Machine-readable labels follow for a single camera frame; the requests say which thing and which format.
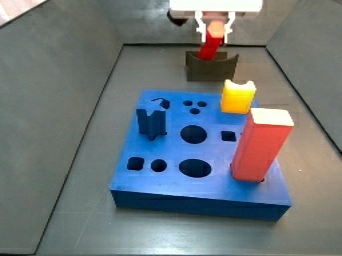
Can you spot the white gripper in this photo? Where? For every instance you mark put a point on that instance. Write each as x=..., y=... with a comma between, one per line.
x=211, y=9

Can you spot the red hexagonal prism peg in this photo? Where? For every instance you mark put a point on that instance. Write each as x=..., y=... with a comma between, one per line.
x=214, y=39

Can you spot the blue foam shape board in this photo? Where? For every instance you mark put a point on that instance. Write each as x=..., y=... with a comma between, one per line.
x=179, y=171

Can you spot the black curved holder stand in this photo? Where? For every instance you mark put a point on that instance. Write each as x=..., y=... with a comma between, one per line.
x=210, y=71

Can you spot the yellow notched block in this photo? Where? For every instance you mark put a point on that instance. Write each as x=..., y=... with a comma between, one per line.
x=237, y=97

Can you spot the blue star prism peg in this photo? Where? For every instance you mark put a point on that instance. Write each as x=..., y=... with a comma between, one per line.
x=151, y=124

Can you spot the red rectangular tall block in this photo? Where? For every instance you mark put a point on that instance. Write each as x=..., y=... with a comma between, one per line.
x=265, y=133

